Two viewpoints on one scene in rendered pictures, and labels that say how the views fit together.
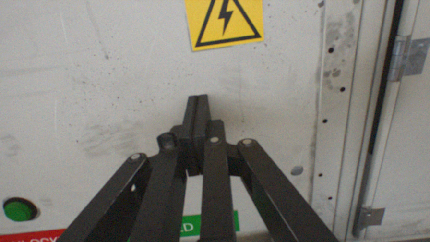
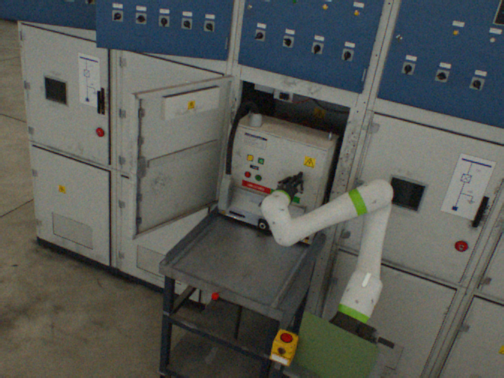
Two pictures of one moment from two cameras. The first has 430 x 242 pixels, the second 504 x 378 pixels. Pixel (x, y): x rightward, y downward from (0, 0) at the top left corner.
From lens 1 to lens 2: 225 cm
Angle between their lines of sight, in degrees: 14
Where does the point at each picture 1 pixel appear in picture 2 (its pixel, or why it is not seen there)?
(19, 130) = (269, 163)
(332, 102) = (340, 187)
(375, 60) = (354, 181)
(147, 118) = (292, 172)
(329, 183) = not seen: hidden behind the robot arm
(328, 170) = not seen: hidden behind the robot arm
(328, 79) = (340, 181)
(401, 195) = (355, 229)
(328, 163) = not seen: hidden behind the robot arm
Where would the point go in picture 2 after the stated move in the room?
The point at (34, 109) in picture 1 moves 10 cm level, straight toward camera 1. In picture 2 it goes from (274, 162) to (281, 171)
